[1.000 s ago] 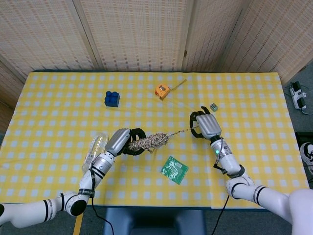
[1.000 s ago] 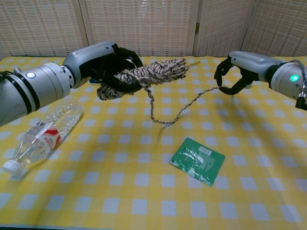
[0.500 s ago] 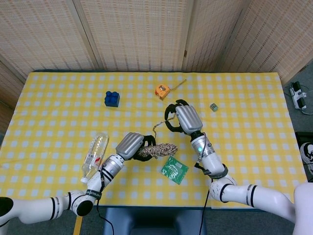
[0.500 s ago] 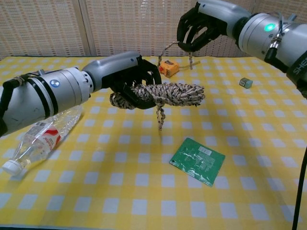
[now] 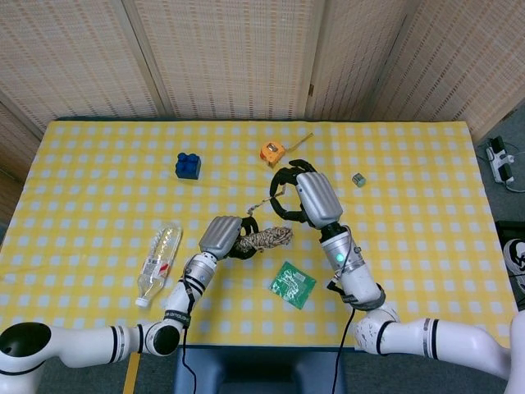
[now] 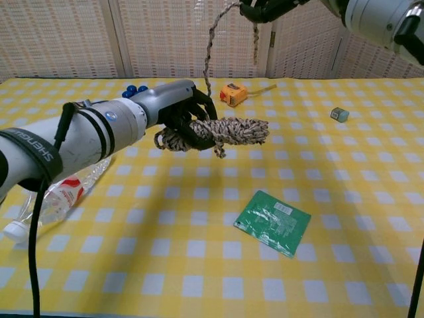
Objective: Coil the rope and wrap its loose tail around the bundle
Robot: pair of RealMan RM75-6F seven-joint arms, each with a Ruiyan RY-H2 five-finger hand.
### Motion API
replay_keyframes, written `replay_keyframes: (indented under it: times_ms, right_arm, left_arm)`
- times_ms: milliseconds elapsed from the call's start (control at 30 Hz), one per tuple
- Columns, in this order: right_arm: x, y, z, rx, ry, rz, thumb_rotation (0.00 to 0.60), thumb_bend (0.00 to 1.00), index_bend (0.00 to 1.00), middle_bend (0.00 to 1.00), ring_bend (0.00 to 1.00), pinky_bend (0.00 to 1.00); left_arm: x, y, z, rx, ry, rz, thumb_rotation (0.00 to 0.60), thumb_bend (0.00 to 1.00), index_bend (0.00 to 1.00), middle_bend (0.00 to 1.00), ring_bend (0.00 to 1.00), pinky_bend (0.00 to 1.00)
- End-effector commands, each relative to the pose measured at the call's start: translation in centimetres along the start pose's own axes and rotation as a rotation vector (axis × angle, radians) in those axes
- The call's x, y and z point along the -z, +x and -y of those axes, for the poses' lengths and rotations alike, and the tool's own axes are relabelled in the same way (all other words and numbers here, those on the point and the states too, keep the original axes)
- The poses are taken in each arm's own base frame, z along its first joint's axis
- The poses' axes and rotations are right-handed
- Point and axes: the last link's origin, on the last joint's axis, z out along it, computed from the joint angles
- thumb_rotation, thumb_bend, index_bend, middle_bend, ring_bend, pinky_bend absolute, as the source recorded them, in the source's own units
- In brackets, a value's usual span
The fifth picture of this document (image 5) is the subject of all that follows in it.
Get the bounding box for black white shoe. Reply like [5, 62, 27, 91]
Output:
[503, 239, 525, 295]

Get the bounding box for clear plastic water bottle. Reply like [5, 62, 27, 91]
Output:
[135, 224, 184, 309]

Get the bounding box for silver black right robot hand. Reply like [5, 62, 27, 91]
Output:
[269, 158, 345, 230]

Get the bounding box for yellow white checked tablecloth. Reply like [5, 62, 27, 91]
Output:
[0, 120, 518, 348]

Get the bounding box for blue toy building block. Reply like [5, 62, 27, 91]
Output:
[175, 152, 203, 181]

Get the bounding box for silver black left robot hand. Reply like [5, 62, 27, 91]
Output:
[199, 215, 262, 262]

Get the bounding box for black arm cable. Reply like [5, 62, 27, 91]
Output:
[326, 245, 358, 394]
[179, 278, 199, 394]

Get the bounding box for yellow floor tape strip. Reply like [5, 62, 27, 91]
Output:
[122, 352, 141, 394]

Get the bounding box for orange tape measure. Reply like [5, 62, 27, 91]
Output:
[259, 131, 315, 168]

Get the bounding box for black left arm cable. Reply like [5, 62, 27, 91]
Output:
[179, 278, 199, 394]

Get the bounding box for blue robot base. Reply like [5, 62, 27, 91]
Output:
[171, 346, 345, 394]

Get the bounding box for green foil packet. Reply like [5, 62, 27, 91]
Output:
[268, 261, 317, 309]

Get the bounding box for beige black braided rope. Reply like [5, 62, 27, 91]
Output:
[233, 184, 294, 254]

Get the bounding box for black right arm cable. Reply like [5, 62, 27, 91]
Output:
[326, 245, 358, 394]

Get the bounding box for woven beige folding screen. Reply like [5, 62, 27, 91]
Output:
[0, 0, 525, 181]

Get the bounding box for white power strip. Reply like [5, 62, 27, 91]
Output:
[486, 137, 518, 185]

